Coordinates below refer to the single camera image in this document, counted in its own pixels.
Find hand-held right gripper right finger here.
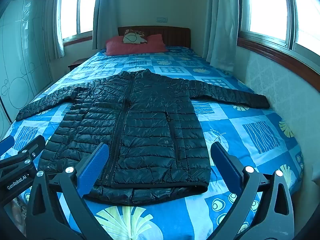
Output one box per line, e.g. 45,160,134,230
207,141,295,240

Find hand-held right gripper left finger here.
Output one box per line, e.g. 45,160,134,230
25,142,114,240

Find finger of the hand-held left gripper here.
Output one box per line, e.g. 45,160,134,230
15,135,46,167
0,136,15,159

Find black puffer jacket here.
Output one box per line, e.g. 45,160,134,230
15,69,270,205

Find bed with blue patterned sheet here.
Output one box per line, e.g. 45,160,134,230
0,45,304,240

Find glass door wardrobe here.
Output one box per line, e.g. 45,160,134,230
0,0,60,140

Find wooden nightstand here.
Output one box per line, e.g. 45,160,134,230
68,57,88,71

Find short wooden window sill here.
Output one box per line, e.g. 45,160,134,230
62,35,93,47

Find long wooden window sill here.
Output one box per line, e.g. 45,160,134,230
236,37,320,92

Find red pillow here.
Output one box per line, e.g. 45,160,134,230
105,34,168,56

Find cream printed cushion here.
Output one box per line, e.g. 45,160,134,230
122,32,149,44

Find wooden headboard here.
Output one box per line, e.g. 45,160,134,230
117,26,191,48

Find narrow window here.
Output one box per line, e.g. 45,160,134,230
60,0,99,43

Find wide window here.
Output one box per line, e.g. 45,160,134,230
237,0,320,55

